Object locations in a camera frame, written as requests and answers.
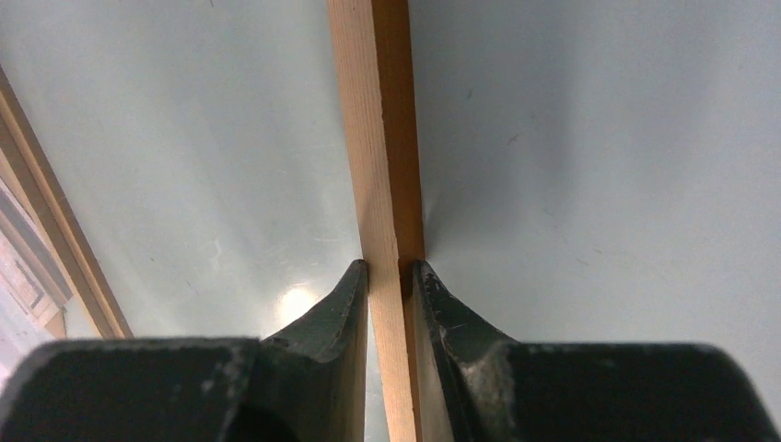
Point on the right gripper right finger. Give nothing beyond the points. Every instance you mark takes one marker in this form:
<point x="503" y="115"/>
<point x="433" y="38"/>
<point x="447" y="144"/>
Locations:
<point x="478" y="384"/>

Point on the light wooden picture frame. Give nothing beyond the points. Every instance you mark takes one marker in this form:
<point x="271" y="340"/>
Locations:
<point x="224" y="161"/>

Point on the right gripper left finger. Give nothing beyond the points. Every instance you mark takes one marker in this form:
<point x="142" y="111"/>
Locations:
<point x="306" y="382"/>

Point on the photo print of window plant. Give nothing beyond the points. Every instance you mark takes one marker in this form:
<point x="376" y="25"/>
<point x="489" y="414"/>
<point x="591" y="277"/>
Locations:
<point x="34" y="292"/>

